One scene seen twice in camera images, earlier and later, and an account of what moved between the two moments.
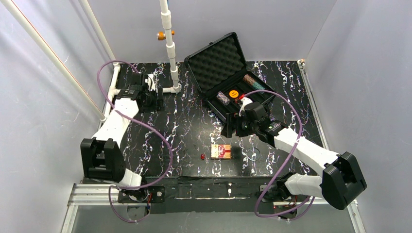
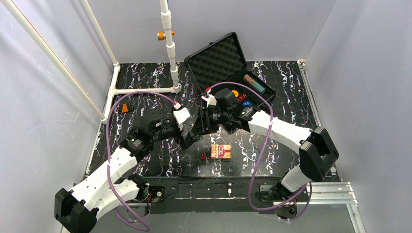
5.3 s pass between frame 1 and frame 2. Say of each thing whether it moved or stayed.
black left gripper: moved
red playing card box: stayed
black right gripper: moved
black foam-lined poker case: stayed
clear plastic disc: stayed
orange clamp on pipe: stayed
